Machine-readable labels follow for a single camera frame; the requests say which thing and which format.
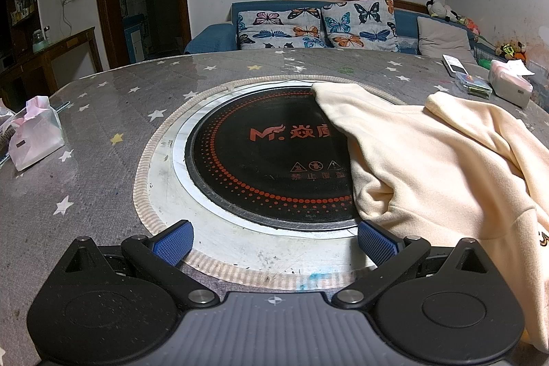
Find butterfly print pillow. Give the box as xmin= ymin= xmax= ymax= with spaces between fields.
xmin=321 ymin=0 xmax=400 ymax=53
xmin=237 ymin=8 xmax=329 ymax=50

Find small plush toys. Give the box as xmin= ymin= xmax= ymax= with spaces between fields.
xmin=493 ymin=40 xmax=526 ymax=62

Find grey star tablecloth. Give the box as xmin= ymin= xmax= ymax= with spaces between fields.
xmin=0 ymin=49 xmax=549 ymax=354

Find blue white cabinet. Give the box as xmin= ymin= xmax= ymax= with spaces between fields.
xmin=124 ymin=14 xmax=145 ymax=64

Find white remote control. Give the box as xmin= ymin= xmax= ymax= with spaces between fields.
xmin=443 ymin=54 xmax=470 ymax=77

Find wooden shelf cabinet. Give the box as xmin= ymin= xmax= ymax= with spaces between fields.
xmin=0 ymin=0 xmax=44 ymax=71

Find pink tissue packet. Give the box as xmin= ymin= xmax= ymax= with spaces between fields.
xmin=9 ymin=95 xmax=66 ymax=172

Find cream sweater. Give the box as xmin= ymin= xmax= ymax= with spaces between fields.
xmin=311 ymin=82 xmax=549 ymax=354

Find plain grey pillow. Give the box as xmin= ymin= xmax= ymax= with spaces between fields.
xmin=417 ymin=16 xmax=478 ymax=64

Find glass bottle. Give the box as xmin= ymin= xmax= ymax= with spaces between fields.
xmin=32 ymin=27 xmax=48 ymax=54

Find clear plastic bag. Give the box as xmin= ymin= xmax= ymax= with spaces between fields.
xmin=0 ymin=98 xmax=17 ymax=163

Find black white plush toy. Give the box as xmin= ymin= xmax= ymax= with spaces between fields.
xmin=426 ymin=0 xmax=453 ymax=20

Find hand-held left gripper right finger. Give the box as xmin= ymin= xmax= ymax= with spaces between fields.
xmin=332 ymin=220 xmax=494 ymax=309

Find orange plush toy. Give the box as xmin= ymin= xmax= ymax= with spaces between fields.
xmin=450 ymin=8 xmax=480 ymax=36

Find wooden side table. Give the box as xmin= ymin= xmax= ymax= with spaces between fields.
xmin=0 ymin=26 xmax=104 ymax=98

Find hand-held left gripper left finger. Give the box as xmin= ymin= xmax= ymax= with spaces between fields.
xmin=56 ymin=220 xmax=219 ymax=309

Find blue sofa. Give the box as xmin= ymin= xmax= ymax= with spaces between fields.
xmin=184 ymin=0 xmax=549 ymax=114

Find black induction cooktop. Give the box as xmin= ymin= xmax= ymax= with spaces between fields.
xmin=174 ymin=81 xmax=361 ymax=236

